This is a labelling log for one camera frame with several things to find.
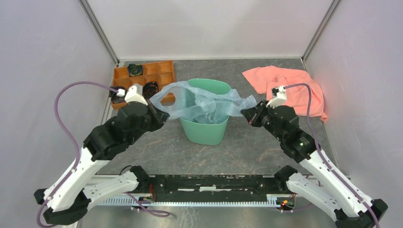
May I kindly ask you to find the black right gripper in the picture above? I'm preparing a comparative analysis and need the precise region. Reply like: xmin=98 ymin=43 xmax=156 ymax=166
xmin=241 ymin=99 xmax=285 ymax=142

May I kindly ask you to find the light blue plastic trash bag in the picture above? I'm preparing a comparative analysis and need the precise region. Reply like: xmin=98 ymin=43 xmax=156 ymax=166
xmin=150 ymin=81 xmax=257 ymax=124

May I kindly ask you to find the green plastic trash bin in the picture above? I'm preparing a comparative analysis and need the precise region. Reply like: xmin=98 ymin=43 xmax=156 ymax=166
xmin=180 ymin=78 xmax=231 ymax=145

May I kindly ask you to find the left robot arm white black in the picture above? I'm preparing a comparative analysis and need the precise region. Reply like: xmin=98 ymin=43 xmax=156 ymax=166
xmin=34 ymin=101 xmax=169 ymax=228

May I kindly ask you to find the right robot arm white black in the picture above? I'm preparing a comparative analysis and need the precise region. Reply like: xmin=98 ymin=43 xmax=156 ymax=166
xmin=241 ymin=101 xmax=388 ymax=228

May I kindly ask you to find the black coil in tray centre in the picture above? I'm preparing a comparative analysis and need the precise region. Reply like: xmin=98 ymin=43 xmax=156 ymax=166
xmin=143 ymin=81 xmax=160 ymax=99

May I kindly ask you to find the pink cloth towel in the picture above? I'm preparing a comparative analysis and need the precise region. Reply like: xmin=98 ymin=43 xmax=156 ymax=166
xmin=242 ymin=66 xmax=328 ymax=123

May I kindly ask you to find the orange compartment tray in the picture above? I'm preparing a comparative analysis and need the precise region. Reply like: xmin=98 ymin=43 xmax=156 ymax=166
xmin=111 ymin=60 xmax=176 ymax=110

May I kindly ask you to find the black coil at tray corner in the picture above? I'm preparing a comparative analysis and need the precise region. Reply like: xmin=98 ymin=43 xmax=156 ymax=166
xmin=108 ymin=86 xmax=127 ymax=104

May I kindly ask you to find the black coil with yellow-green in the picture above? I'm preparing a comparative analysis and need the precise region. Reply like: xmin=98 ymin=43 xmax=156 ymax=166
xmin=127 ymin=64 xmax=144 ymax=77

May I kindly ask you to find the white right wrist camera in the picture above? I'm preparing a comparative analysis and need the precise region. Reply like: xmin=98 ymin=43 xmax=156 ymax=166
xmin=266 ymin=85 xmax=287 ymax=108

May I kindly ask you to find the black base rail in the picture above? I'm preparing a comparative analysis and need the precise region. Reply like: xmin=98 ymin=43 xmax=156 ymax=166
xmin=146 ymin=174 xmax=292 ymax=207

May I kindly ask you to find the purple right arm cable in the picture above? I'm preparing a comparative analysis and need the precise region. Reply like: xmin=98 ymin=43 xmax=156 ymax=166
xmin=283 ymin=83 xmax=381 ymax=228

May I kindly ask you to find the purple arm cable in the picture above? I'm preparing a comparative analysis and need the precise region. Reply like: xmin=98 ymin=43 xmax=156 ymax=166
xmin=283 ymin=83 xmax=381 ymax=228
xmin=36 ymin=81 xmax=119 ymax=228

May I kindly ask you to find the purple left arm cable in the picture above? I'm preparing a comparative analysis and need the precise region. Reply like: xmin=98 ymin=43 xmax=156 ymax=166
xmin=36 ymin=81 xmax=119 ymax=228

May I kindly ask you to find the left aluminium corner post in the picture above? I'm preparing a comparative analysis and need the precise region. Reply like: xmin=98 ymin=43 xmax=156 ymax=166
xmin=78 ymin=0 xmax=120 ymax=66

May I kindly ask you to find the aluminium corner post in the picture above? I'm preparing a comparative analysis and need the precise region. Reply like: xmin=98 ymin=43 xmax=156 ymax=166
xmin=301 ymin=0 xmax=342 ymax=65
xmin=78 ymin=0 xmax=120 ymax=66

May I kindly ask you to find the right aluminium corner post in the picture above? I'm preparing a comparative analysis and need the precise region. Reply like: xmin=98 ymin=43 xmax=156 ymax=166
xmin=301 ymin=0 xmax=342 ymax=65

